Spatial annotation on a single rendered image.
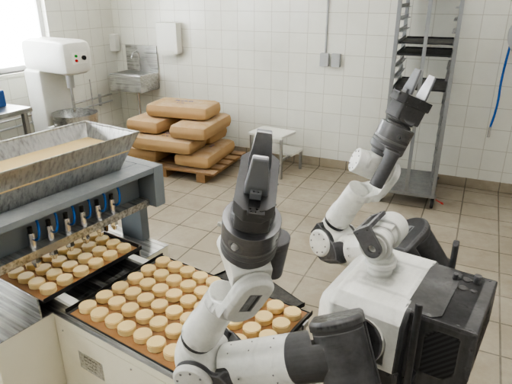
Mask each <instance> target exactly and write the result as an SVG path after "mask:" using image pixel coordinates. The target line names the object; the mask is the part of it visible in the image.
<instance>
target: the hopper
mask: <svg viewBox="0 0 512 384"><path fill-rule="evenodd" d="M138 134H139V131H137V130H130V129H126V128H122V127H118V126H111V125H107V124H103V123H96V122H92V121H88V120H83V121H80V122H77V123H70V124H67V125H64V126H58V127H55V128H52V129H48V130H43V131H40V132H36V133H30V134H27V135H23V136H18V137H15V138H11V139H6V140H2V141H0V213H3V212H5V211H8V210H12V209H14V208H16V207H19V206H22V205H24V204H27V203H30V202H33V201H35V200H39V199H41V198H44V197H47V196H49V195H51V194H55V193H58V192H60V191H62V190H66V189H68V188H70V187H74V186H76V185H79V184H82V183H85V182H87V181H90V180H93V179H95V178H99V177H101V176H104V175H106V174H110V173H112V172H114V171H118V170H120V169H121V167H122V165H123V163H124V161H125V159H126V157H127V155H128V153H129V151H130V149H131V147H132V145H133V143H134V141H135V140H136V137H137V136H138Z"/></svg>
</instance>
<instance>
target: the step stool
mask: <svg viewBox="0 0 512 384"><path fill-rule="evenodd" d="M257 129H263V130H272V132H273V133H272V139H279V140H280V144H278V143H273V142H272V153H274V154H278V155H280V167H279V179H280V180H281V179H282V175H283V161H285V160H287V159H288V158H290V157H292V156H294V155H296V154H298V153H299V169H302V151H303V148H299V147H295V146H287V145H283V140H284V139H285V138H287V137H289V136H292V135H293V134H296V131H294V130H285V129H281V128H276V127H271V126H261V127H259V128H257ZM257 129H255V130H252V131H249V132H248V134H249V135H250V151H251V148H252V145H253V135H254V136H255V134H256V132H257ZM283 155H285V157H283Z"/></svg>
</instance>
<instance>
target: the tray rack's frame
mask: <svg viewBox="0 0 512 384"><path fill-rule="evenodd" d="M432 4H433V0H429V2H428V8H427V19H426V25H425V32H424V43H423V49H422V55H421V67H420V70H422V71H423V72H422V74H421V77H420V79H419V81H418V90H417V93H418V92H419V90H420V88H421V86H422V80H423V74H424V63H425V56H426V51H427V39H428V34H429V27H430V16H431V10H432ZM464 4H465V0H461V1H460V6H459V16H458V21H457V26H456V36H455V41H454V46H453V55H452V61H451V66H450V76H449V81H448V86H447V92H446V101H445V106H444V112H443V121H442V127H441V131H440V141H439V146H438V152H437V161H436V166H435V172H434V181H433V187H429V184H430V174H431V171H420V170H414V169H411V161H412V156H413V149H414V138H415V132H416V126H413V127H412V132H413V133H414V135H413V137H412V139H411V144H410V150H409V156H408V168H401V174H400V177H399V179H398V181H397V182H396V183H395V185H394V186H393V187H392V189H391V190H390V191H389V193H392V194H402V195H408V196H414V197H424V198H430V199H434V200H435V198H437V195H436V194H435V191H436V186H437V180H439V177H437V176H438V171H439V167H440V157H441V152H442V147H443V138H444V132H445V127H446V118H447V113H448V107H449V102H450V93H451V88H452V83H453V73H454V69H455V63H456V54H457V49H458V43H459V34H460V29H461V23H462V15H463V9H464ZM401 12H402V0H398V7H397V15H396V22H395V36H394V43H393V51H392V65H391V72H390V80H389V94H388V101H387V107H388V106H389V103H390V101H391V100H392V99H391V98H390V95H391V93H392V86H393V82H394V74H395V62H396V52H397V47H398V44H397V43H398V34H399V32H398V30H399V27H400V16H401Z"/></svg>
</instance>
